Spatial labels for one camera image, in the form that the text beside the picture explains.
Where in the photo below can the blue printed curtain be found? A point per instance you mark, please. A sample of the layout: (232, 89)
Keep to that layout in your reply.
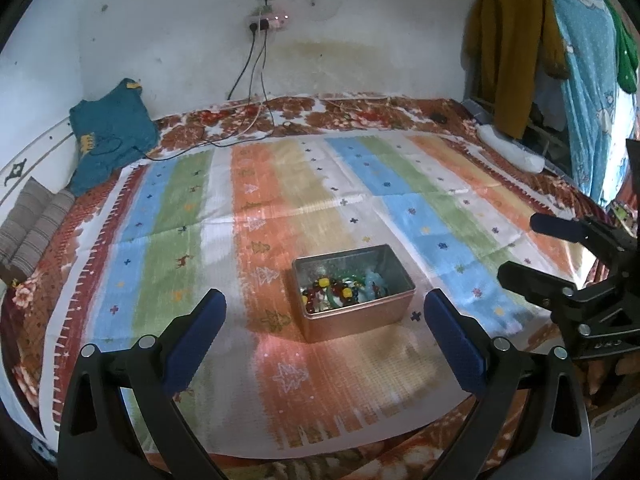
(585, 85)

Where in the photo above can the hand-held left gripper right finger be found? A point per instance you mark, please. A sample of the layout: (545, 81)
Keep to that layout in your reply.
(454, 345)

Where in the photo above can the wall power strip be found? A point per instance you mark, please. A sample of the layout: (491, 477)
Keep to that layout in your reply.
(267, 22)

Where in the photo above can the striped patterned blanket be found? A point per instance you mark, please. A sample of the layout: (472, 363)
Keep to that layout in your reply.
(225, 240)

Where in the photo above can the teal knitted sweater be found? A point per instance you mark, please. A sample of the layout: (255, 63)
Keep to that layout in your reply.
(110, 130)

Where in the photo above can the striped grey cushion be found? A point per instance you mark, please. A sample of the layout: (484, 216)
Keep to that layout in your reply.
(30, 225)

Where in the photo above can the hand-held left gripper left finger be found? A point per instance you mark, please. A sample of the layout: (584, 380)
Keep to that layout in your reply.
(196, 340)

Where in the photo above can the green jade bangle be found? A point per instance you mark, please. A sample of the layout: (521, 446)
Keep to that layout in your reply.
(334, 301)

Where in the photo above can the metal tin box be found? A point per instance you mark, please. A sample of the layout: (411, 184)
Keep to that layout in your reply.
(350, 320)

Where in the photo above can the cardboard box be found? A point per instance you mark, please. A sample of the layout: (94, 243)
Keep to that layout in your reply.
(617, 435)

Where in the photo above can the brown floral bedsheet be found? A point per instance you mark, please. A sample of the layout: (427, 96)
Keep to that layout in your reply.
(45, 280)

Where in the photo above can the green garment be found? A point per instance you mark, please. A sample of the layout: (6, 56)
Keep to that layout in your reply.
(627, 55)

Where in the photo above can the small black object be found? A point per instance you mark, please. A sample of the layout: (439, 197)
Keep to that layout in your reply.
(439, 118)

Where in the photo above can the white bolster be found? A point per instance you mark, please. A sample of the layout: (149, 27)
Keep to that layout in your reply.
(510, 147)

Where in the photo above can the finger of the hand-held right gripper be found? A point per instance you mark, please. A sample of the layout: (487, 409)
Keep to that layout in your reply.
(562, 227)
(535, 282)

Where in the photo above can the mustard yellow garment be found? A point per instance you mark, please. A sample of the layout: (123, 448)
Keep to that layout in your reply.
(510, 50)

